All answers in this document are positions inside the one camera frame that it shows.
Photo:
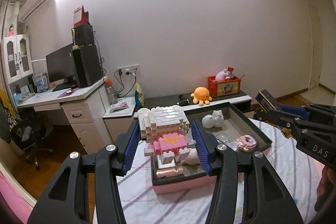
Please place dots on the red white paper bag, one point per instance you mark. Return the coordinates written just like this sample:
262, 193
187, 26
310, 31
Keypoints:
80, 16

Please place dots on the white striped quilt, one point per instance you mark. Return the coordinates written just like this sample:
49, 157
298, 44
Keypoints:
275, 161

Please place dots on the low cabinet dark top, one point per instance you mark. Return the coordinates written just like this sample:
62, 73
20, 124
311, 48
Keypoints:
162, 102

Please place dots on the orange octopus plush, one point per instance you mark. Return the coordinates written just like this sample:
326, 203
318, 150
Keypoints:
201, 94

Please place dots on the pink cloth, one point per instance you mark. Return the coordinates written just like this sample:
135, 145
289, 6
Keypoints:
10, 200

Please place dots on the person's right hand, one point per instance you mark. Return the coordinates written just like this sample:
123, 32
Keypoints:
325, 187

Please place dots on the clear bottle red cap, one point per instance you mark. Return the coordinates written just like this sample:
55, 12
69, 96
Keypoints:
112, 92

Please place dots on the black computer monitor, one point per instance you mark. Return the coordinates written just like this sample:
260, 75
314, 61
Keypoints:
59, 64

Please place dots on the beige phone handset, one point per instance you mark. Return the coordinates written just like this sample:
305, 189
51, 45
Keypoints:
74, 37

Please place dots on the pink plush toy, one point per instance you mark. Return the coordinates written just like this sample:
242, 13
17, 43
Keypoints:
221, 75

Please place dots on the black speaker box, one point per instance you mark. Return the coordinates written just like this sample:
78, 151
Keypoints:
84, 35

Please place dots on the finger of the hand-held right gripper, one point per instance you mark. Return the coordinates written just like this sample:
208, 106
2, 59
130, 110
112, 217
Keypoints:
291, 109
282, 119

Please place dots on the rose gold metal flashlight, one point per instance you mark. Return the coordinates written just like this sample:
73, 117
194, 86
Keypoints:
168, 172

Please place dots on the dark blue box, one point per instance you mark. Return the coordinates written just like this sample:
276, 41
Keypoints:
267, 99

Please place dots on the white desk with drawers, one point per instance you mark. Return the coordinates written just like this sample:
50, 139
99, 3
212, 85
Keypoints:
84, 119

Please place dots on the pink doll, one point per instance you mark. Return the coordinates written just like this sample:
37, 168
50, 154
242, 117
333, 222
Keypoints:
11, 30

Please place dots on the white air conditioner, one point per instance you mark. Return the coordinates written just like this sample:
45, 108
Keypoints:
34, 5

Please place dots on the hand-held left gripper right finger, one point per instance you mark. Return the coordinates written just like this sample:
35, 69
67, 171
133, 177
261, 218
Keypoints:
200, 150

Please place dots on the clear plastic packet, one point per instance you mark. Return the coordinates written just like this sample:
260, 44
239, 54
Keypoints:
119, 106

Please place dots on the pink white brick figure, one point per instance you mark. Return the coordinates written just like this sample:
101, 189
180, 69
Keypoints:
165, 129

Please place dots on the white door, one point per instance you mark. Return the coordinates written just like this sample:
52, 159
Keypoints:
313, 50

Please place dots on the black flashlight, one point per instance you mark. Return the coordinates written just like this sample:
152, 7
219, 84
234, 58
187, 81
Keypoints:
183, 102

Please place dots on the white glass door hutch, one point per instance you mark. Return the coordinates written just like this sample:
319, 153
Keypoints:
17, 58

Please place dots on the blue yellow snack bag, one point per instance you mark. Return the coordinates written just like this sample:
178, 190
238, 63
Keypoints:
140, 95

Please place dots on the purple mouse pad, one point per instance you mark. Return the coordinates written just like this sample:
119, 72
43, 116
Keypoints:
74, 94

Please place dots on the black office chair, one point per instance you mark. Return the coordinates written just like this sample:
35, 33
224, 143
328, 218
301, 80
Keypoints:
29, 134

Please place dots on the white rabbit figurine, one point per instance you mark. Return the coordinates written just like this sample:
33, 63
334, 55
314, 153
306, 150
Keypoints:
211, 120

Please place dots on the black computer tower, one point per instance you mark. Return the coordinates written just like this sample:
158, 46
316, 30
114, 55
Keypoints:
86, 66

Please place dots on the red plastic crate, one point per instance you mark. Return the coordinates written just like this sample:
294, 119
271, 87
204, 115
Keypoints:
225, 88

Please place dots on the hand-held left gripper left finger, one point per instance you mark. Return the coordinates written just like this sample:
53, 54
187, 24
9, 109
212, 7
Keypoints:
130, 150

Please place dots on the small white side cabinet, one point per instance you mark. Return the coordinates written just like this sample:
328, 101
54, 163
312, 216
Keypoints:
118, 127

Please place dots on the red snack packet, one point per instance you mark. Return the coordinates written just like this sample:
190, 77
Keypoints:
230, 71

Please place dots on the leopard print cloth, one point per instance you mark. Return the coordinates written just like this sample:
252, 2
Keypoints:
8, 116

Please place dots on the blue white box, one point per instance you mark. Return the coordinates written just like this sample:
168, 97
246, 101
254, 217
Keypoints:
41, 83

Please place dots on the small pink brick figure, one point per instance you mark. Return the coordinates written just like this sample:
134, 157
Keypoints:
246, 142

